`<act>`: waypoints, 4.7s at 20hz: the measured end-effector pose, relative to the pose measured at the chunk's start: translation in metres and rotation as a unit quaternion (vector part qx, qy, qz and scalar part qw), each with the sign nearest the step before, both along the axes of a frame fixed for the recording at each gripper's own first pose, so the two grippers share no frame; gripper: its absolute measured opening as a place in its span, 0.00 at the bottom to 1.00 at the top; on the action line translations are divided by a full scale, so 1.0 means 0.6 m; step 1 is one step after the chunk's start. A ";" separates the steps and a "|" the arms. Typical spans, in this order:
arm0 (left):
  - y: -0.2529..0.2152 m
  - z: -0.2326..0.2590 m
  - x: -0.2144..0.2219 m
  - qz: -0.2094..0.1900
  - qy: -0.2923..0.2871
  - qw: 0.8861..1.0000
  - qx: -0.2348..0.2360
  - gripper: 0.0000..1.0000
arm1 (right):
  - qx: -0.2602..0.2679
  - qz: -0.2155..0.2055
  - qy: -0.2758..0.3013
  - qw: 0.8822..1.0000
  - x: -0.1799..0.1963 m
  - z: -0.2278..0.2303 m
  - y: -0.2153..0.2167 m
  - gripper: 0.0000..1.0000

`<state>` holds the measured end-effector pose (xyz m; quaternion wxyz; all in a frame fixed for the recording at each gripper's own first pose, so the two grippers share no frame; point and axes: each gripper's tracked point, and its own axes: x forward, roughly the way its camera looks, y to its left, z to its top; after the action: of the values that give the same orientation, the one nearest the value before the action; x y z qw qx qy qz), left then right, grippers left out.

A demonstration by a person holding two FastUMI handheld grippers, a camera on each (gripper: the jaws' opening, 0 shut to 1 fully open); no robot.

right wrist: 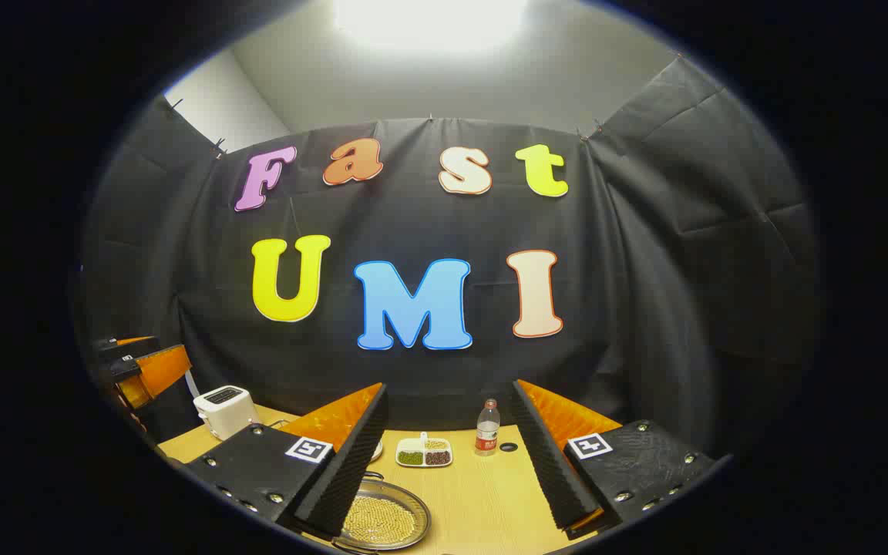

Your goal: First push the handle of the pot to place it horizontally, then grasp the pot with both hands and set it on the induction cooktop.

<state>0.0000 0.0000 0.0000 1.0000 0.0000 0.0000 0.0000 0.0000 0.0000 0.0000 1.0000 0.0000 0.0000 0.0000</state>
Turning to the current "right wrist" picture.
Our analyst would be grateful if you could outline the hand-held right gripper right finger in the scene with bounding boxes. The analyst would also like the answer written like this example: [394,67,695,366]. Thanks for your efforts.
[511,379,730,540]

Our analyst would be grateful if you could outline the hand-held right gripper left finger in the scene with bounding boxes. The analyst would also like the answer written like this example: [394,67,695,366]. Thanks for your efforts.
[182,383,389,540]

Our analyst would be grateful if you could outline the pile of yellow soybeans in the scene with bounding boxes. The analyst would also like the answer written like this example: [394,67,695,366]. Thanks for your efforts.
[342,493,419,547]

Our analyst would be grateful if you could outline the stainless steel pot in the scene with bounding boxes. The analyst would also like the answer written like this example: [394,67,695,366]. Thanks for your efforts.
[332,474,433,552]

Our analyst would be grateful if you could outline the white divided dish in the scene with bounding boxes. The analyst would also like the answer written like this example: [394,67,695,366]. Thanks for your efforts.
[395,432,454,469]

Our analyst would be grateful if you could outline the clear water bottle red label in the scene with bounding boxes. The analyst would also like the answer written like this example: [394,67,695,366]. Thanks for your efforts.
[475,399,502,457]

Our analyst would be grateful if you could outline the white toaster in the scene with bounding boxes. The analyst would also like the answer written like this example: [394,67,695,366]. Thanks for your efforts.
[193,385,261,442]

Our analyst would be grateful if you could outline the ceiling light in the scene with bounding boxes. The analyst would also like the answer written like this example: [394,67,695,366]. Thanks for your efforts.
[332,0,530,51]

